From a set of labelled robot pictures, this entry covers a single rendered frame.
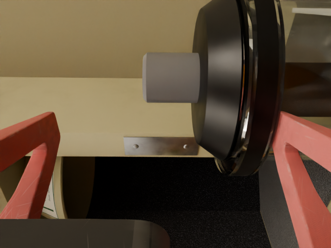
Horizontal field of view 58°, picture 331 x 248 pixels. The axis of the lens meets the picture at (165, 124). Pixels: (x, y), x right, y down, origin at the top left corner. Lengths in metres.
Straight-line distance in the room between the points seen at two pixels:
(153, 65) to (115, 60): 0.56
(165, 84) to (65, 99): 0.20
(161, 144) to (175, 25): 0.43
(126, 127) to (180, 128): 0.05
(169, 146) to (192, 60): 0.14
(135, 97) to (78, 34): 0.40
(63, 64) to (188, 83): 0.61
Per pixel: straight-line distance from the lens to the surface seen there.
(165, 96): 0.16
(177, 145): 0.28
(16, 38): 0.76
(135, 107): 0.31
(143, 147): 0.29
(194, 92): 0.16
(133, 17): 0.68
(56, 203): 0.39
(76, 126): 0.29
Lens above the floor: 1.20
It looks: 1 degrees down
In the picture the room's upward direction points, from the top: 90 degrees counter-clockwise
